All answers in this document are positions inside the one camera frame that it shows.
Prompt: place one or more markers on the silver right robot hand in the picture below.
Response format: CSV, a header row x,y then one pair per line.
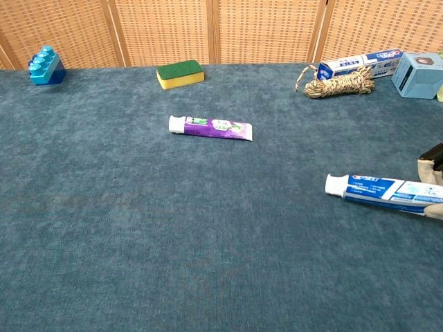
x,y
431,169

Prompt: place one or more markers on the blue white toothpaste tube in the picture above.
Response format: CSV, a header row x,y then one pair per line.
x,y
373,190

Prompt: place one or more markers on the blue white toothpaste box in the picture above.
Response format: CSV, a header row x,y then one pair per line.
x,y
353,64

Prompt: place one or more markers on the purple toothpaste tube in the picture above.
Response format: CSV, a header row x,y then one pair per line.
x,y
211,128

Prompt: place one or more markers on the light green dustpan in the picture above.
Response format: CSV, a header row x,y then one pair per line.
x,y
440,93

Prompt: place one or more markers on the light blue speaker box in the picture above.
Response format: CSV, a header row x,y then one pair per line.
x,y
418,77

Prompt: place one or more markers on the dark teal table mat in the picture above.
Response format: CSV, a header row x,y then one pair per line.
x,y
173,224

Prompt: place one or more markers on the green yellow sponge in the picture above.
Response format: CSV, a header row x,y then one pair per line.
x,y
180,74

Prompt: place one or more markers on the woven bamboo folding screen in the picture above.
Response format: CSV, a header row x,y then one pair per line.
x,y
166,31

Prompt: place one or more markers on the blue toy building block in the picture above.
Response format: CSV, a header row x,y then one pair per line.
x,y
45,69

